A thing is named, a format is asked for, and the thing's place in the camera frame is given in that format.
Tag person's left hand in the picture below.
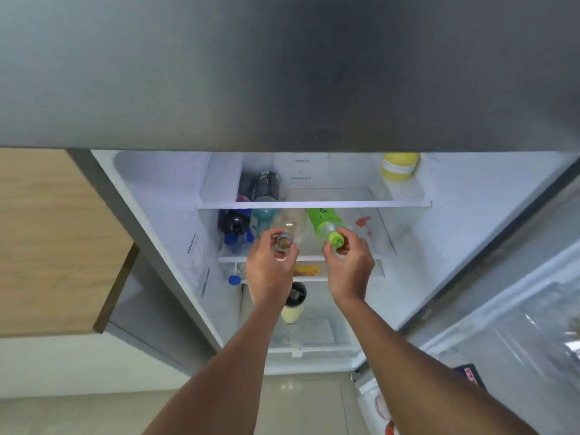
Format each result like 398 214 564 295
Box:
246 228 300 307

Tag person's right hand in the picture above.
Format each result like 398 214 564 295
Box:
322 228 376 305

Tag green bottle with green cap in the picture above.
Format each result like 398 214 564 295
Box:
307 208 348 249

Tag clear bottle with silver cap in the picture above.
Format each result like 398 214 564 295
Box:
271 209 308 260

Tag person's right forearm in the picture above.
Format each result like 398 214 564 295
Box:
333 298 541 435

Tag person's left forearm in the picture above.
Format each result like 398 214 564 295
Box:
143 295 292 435

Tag teal bottle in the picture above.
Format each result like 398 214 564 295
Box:
250 208 277 238

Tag long glass fridge shelf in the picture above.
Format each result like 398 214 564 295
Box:
196 187 432 211

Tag cream tumbler with black lid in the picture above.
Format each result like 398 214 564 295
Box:
280 282 308 325

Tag short glass fridge shelf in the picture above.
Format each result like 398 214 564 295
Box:
217 208 398 264

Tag dark bottle with blue cap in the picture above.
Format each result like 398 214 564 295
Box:
217 209 253 246

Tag black can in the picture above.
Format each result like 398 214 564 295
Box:
253 171 281 202

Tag dark purple bottle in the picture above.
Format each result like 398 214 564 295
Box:
236 173 255 203

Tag clear crisper drawer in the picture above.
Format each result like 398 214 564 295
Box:
267 312 355 355

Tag yellow jar with white label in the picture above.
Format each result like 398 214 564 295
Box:
381 152 420 182

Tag grey fridge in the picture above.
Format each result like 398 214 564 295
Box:
67 148 580 376

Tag white packet with red print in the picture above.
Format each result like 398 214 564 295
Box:
357 379 401 435

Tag grey freezer door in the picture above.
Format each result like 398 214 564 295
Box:
0 0 580 153

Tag black box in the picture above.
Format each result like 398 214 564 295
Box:
453 364 488 391

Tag open fridge door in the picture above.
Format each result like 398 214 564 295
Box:
353 176 580 435

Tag wooden cabinet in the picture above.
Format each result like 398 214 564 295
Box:
0 148 140 339

